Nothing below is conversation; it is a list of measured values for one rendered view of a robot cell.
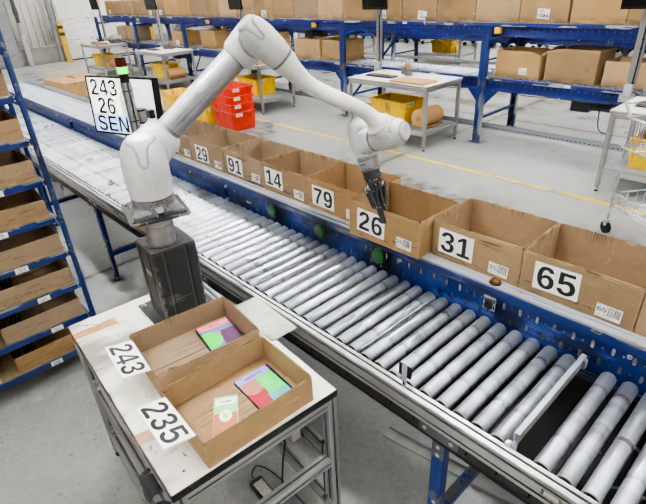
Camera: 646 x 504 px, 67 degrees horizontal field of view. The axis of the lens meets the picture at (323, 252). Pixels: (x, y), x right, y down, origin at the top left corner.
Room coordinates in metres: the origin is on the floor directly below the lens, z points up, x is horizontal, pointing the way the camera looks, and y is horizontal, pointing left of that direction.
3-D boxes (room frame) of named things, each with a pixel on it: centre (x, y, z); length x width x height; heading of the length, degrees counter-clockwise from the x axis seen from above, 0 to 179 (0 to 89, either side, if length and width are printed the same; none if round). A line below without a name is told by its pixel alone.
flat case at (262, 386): (1.20, 0.21, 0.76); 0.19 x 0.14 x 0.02; 38
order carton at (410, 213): (2.01, -0.37, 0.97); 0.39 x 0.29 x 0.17; 43
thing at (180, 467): (1.41, 0.52, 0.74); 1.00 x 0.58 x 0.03; 38
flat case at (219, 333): (1.47, 0.40, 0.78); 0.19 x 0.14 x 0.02; 32
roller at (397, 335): (1.53, -0.31, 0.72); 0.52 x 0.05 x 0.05; 132
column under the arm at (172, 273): (1.72, 0.61, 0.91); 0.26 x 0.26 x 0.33; 38
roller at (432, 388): (1.33, -0.48, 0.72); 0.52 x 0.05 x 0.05; 132
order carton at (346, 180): (2.36, -0.17, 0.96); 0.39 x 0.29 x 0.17; 42
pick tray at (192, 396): (1.15, 0.29, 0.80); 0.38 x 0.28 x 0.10; 129
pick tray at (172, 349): (1.42, 0.48, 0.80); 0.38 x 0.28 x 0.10; 126
